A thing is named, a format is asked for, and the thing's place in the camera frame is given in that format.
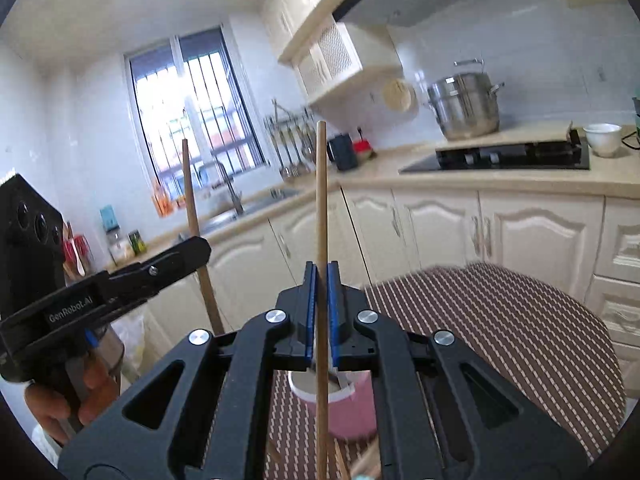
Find wooden chopstick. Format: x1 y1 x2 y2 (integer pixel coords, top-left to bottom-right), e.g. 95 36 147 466
180 138 227 336
316 120 329 480
334 441 352 480

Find light blue handled knife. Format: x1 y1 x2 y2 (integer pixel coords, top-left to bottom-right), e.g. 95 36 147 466
352 467 381 480

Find kitchen faucet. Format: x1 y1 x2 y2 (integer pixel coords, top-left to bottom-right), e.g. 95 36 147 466
201 159 244 216

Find person's left hand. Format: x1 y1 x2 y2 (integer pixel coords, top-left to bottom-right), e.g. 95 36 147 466
24 356 120 446

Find pink utensil holder cup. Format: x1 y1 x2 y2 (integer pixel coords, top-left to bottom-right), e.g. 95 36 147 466
286 370 378 441

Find jar with white label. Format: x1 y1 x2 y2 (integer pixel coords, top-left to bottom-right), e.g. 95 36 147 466
106 230 136 266

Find small dark green jar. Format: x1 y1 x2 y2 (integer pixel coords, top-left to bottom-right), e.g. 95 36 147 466
128 230 146 256

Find stainless steel sink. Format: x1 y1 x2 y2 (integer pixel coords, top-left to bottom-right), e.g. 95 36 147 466
198 188 303 244

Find orange bottle on windowsill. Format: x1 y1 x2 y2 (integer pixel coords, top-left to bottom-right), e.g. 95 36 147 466
152 182 174 218

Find brown polka dot tablecloth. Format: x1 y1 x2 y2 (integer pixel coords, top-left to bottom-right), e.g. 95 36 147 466
199 261 627 480

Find black electric kettle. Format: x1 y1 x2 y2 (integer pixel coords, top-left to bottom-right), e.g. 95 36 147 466
326 133 358 172

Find red container behind kettle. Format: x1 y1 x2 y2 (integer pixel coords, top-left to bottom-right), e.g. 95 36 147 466
354 127 376 165

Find hanging utensil rack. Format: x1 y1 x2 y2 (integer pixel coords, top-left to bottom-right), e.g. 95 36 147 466
264 99 317 182

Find lower cream cabinets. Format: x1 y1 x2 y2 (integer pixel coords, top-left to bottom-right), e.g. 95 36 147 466
104 184 640 401

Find stainless steel steamer pot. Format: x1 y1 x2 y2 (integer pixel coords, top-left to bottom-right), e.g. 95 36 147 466
426 58 504 141

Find window with bars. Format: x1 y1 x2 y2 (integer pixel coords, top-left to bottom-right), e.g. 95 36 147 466
127 27 266 198

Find black gas stove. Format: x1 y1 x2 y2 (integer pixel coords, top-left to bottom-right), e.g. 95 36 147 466
399 129 590 174

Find left lattice door cabinet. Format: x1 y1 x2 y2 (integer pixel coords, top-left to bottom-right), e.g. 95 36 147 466
291 16 401 106

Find white bowl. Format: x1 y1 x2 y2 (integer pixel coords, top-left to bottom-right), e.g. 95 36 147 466
584 124 622 158

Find round bamboo wall trivet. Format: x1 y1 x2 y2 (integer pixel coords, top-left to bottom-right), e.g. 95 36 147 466
382 78 416 113

